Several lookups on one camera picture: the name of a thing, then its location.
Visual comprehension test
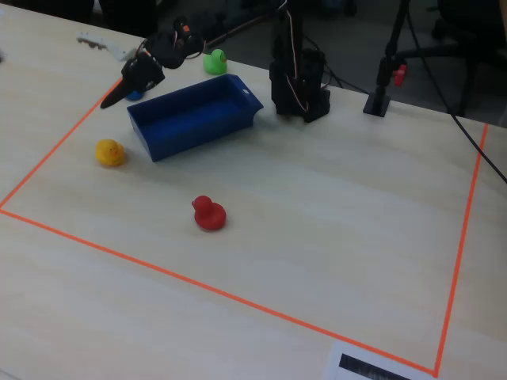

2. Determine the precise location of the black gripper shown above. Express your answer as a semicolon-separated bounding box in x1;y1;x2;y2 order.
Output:
100;53;166;110

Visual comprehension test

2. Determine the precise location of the yellow rubber duck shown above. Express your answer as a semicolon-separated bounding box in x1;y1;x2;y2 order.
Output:
94;139;126;167

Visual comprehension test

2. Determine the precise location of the blue plastic box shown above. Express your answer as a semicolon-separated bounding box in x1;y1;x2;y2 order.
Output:
126;73;265;163

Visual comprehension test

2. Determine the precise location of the green rubber duck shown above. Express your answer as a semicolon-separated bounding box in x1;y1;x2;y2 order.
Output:
203;48;229;76

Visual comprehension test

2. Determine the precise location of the red rubber duck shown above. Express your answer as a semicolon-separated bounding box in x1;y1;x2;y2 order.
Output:
191;195;227;232

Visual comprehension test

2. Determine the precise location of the orange tape strip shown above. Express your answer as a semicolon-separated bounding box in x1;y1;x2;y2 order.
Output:
0;78;124;211
0;208;438;377
433;122;490;377

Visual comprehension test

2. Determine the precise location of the white paper with black stripe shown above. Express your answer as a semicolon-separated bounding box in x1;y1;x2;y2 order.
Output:
322;340;436;380

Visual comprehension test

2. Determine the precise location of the black office chair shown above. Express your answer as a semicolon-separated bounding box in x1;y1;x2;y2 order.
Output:
395;0;507;120

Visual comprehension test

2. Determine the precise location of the black camera cable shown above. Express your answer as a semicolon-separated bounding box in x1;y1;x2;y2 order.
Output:
205;3;286;44

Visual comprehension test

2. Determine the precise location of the black camera stand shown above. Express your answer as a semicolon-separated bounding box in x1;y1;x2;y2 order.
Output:
363;0;413;117

